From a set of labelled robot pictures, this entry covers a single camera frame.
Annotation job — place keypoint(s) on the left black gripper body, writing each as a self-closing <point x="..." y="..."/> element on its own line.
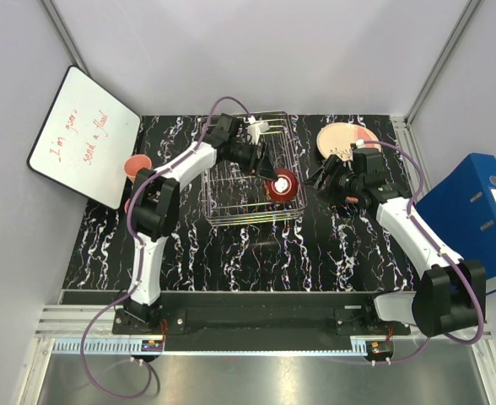
<point x="244" y="155"/>

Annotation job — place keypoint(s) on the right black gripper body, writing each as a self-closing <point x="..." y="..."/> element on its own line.
<point x="344" y="182"/>

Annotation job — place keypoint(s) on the pink rimmed ceramic plate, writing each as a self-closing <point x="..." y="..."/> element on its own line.
<point x="336" y="139"/>

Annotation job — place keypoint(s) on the blue white patterned bowl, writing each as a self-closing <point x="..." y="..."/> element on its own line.
<point x="349" y="198"/>

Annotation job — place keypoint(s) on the red lacquer bowl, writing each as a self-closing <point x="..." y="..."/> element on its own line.
<point x="284" y="188"/>

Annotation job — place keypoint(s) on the metal wire dish rack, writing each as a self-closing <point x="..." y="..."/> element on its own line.
<point x="232" y="197"/>

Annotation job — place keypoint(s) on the light pink plastic cup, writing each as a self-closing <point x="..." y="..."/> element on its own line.
<point x="134" y="164"/>

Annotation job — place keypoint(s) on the salmon pink plastic cup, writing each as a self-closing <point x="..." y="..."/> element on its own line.
<point x="126" y="205"/>

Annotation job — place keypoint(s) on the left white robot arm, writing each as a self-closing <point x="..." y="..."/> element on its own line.
<point x="154" y="208"/>

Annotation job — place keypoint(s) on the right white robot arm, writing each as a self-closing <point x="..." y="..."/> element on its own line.
<point x="451" y="292"/>

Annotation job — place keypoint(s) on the white dry erase board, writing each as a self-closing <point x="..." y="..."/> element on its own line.
<point x="87" y="136"/>

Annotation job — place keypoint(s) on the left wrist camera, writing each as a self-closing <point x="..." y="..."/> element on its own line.
<point x="255" y="129"/>

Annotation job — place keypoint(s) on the blue ring binder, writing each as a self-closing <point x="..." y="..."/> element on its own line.
<point x="461" y="209"/>

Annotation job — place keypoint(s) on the white slotted cable duct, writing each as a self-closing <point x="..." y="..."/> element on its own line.
<point x="120" y="345"/>

